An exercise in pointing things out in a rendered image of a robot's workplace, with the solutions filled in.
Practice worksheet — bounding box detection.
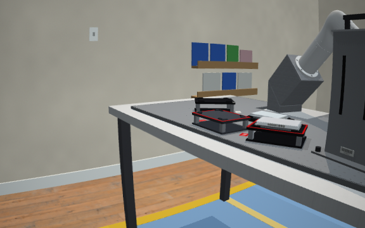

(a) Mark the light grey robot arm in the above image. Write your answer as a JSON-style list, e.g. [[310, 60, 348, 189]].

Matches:
[[295, 10, 345, 79]]

